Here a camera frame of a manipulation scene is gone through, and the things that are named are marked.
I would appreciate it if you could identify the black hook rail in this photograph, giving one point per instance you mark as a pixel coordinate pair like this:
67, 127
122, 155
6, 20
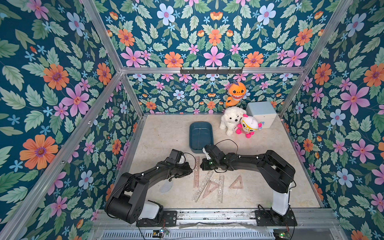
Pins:
214, 71

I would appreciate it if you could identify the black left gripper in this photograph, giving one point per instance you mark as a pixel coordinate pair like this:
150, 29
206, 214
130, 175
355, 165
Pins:
187, 170

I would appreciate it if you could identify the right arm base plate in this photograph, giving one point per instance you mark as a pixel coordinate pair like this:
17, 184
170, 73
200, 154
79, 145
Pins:
269, 218

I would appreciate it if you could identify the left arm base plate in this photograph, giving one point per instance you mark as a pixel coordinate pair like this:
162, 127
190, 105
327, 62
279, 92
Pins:
163, 219

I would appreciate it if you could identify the pink white doll plush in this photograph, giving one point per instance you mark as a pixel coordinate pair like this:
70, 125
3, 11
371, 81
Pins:
248, 126

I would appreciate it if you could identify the pink stencil ruler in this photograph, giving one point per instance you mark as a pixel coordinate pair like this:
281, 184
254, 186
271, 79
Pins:
197, 173

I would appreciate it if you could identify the clear protractor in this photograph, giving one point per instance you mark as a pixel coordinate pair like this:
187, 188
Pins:
166, 187

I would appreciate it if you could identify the orange dinosaur plush toy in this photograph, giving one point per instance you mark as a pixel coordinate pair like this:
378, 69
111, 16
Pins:
236, 93

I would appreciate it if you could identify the light blue small cabinet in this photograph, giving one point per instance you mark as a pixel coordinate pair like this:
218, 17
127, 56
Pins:
263, 112

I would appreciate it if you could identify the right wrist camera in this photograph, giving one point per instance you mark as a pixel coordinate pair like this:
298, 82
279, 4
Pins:
212, 152

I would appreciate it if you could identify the teal plastic storage box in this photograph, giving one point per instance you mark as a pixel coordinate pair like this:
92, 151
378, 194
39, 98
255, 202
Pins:
200, 135

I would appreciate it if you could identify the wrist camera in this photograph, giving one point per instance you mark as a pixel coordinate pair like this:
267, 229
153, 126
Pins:
212, 152
175, 157

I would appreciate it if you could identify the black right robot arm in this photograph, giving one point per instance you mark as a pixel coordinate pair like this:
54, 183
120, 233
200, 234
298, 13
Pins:
277, 172

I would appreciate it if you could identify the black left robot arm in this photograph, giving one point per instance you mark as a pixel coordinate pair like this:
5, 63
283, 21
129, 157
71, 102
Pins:
128, 202

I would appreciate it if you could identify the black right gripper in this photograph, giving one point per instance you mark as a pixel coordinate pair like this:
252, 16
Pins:
208, 162

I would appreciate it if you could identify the clear short ruler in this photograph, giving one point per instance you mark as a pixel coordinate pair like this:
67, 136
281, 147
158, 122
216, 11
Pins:
221, 189

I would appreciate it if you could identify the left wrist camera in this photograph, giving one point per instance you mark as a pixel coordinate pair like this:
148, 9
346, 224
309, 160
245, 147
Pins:
175, 157

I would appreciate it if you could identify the small pink triangle ruler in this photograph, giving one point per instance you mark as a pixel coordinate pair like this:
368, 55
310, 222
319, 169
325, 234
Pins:
237, 184

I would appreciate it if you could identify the white dog plush toy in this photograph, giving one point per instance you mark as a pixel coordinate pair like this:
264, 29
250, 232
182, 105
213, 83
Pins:
230, 119

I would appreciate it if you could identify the pink set square triangle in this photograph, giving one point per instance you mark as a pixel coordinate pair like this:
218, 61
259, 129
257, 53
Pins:
211, 187

